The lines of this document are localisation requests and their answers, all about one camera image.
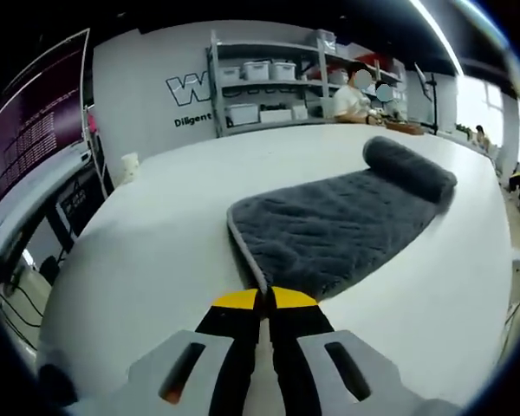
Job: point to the white paper cup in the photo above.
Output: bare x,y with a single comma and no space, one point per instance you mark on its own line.
130,169

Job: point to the black tripod stand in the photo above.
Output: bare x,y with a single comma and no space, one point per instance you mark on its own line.
433,99

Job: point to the long ceiling light strip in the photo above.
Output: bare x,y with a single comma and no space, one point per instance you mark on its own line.
437,30

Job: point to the grey metal shelving unit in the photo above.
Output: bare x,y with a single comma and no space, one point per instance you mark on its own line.
307,50

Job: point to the dark grey towel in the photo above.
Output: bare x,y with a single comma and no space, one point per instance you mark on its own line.
329,216

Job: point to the group of white storage boxes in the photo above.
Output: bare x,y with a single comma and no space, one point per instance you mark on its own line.
258,71

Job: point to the brown wooden tray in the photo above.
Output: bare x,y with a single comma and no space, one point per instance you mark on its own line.
405,128

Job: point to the large purple display screen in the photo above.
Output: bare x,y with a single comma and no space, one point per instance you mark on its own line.
39,125

